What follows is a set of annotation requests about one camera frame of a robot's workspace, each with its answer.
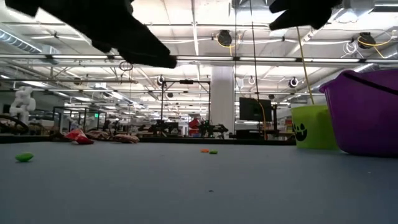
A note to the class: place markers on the brown chocolate bar wrapper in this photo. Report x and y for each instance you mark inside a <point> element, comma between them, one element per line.
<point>126,138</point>
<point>98,134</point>

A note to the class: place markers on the black room monitor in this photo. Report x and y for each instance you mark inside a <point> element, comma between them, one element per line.
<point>252,109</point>

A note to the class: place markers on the small green loose candy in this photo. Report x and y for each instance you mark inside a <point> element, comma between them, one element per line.
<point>213,152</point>
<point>24,157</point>

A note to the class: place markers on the green plastic bucket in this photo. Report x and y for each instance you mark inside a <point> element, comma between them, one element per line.
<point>317,127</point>

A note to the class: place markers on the red candy pack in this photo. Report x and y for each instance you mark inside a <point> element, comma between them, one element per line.
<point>79,137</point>

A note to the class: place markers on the white robot figure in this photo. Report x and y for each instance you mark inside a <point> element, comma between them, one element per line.
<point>23,102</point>

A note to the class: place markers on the black workstation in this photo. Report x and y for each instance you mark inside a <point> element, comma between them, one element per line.
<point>161,126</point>

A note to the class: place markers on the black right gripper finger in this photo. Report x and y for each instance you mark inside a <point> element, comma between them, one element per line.
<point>280,5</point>
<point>281,23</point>

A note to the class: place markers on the small orange loose candy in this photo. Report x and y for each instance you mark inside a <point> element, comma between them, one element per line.
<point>205,150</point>

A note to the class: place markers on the black frame rig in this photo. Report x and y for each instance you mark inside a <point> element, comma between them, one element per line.
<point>186,81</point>

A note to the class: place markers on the white pillar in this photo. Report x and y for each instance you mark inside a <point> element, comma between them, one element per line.
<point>222,99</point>

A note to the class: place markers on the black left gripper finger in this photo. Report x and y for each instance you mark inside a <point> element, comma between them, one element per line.
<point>146,51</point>

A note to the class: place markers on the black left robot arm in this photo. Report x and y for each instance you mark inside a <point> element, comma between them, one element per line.
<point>18,4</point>

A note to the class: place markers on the purple plastic bucket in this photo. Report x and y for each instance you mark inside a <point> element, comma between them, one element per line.
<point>367,124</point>

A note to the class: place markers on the black device green lights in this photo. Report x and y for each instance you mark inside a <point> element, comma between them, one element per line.
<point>214,128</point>

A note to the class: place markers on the black framed glass enclosure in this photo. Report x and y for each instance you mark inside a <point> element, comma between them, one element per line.
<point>71,107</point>

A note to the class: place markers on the red background object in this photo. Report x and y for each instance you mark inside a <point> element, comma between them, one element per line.
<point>194,124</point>

